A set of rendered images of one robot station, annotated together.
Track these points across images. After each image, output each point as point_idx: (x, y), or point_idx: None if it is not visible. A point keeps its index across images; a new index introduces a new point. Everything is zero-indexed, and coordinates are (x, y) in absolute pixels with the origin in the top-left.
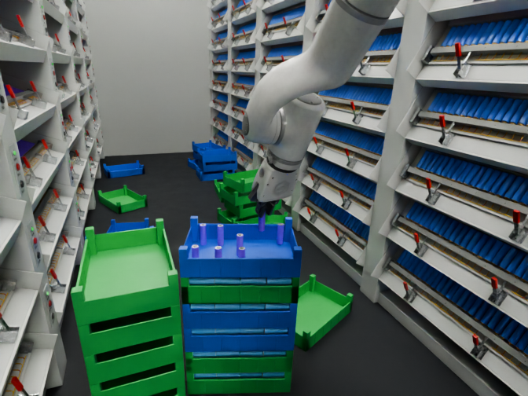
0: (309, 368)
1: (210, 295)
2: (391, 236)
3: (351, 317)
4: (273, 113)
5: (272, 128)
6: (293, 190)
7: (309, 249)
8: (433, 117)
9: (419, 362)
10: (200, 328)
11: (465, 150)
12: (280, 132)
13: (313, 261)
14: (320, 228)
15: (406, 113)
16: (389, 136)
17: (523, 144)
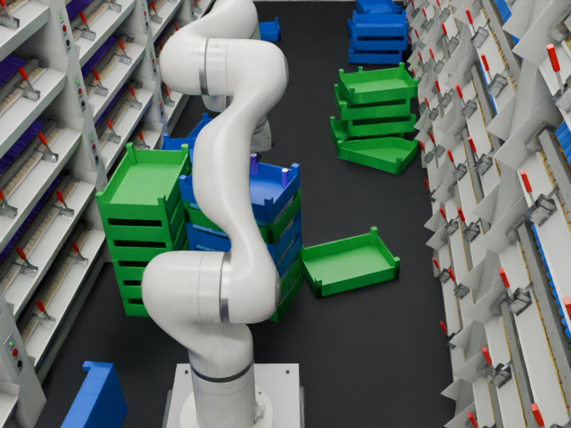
0: (309, 312)
1: (204, 219)
2: (447, 205)
3: (393, 283)
4: (209, 98)
5: (218, 104)
6: (269, 146)
7: (416, 196)
8: (473, 78)
9: (422, 342)
10: (202, 245)
11: (471, 130)
12: (226, 107)
13: (407, 212)
14: (430, 172)
15: (459, 64)
16: None
17: (489, 142)
